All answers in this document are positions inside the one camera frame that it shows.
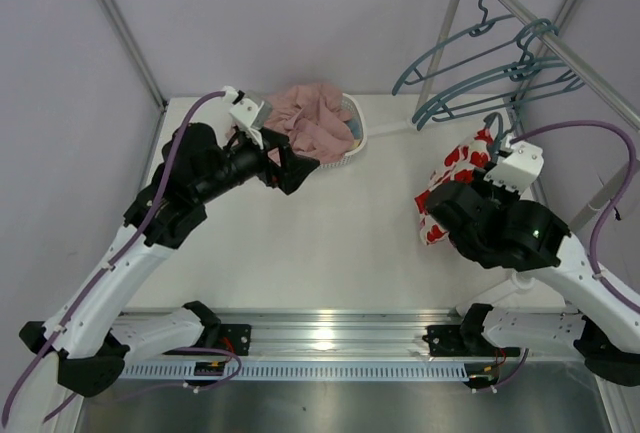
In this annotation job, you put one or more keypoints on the right aluminium frame post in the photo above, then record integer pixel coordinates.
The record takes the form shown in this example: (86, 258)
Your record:
(515, 117)

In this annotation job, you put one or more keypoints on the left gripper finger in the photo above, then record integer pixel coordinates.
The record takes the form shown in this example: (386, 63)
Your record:
(293, 171)
(277, 147)

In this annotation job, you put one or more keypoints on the aluminium frame post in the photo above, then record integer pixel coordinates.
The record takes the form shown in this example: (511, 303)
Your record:
(118, 23)
(515, 117)

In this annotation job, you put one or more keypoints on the left aluminium frame post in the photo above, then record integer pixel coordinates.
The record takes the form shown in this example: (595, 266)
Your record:
(118, 23)

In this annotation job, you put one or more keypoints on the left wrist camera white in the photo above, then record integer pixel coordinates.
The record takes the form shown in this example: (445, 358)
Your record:
(248, 111)

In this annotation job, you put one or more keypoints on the red poppy print skirt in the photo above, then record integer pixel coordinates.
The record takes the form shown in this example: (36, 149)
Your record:
(458, 165)

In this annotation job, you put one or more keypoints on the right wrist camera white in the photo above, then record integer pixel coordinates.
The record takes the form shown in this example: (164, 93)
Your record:
(519, 169)

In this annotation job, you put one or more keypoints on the metal clothes rack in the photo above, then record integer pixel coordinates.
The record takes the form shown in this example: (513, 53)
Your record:
(550, 44)

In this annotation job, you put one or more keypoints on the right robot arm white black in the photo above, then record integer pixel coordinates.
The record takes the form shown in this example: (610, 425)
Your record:
(604, 332)

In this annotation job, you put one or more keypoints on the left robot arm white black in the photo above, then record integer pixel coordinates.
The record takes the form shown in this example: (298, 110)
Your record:
(92, 352)

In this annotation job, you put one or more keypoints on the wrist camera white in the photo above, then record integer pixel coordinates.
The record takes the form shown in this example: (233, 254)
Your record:
(519, 169)
(248, 111)

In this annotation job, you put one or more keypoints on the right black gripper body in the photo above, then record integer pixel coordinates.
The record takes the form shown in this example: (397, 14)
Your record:
(451, 210)

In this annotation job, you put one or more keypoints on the white slotted cable duct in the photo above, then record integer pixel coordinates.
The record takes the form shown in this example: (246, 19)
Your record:
(329, 371)

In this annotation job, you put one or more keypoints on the pink crumpled garment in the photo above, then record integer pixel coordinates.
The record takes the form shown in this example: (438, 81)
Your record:
(313, 118)

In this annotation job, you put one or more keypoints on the aluminium mounting rail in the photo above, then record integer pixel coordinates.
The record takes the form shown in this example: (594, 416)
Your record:
(329, 335)

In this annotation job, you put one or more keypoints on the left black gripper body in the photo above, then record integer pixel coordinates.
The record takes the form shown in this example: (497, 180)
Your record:
(272, 159)

